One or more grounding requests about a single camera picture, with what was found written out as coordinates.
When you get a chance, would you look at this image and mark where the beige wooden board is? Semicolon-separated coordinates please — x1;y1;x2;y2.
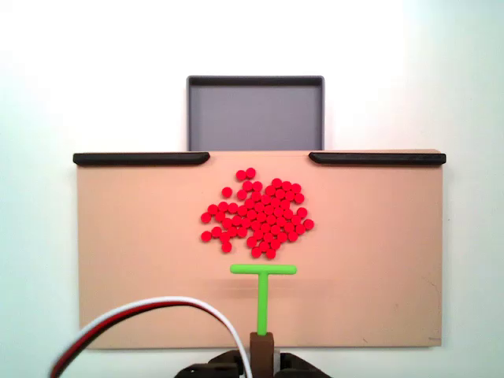
74;148;446;350

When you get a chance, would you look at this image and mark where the pile of red granules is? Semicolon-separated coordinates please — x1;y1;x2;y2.
199;167;316;260

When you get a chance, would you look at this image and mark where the black guard rail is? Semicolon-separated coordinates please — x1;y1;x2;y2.
308;151;447;166
72;152;211;167

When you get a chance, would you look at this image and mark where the grey container tray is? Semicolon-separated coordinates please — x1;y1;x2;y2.
186;75;326;152

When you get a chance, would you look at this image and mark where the green T-shaped pusher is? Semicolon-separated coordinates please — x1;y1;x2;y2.
229;263;298;378

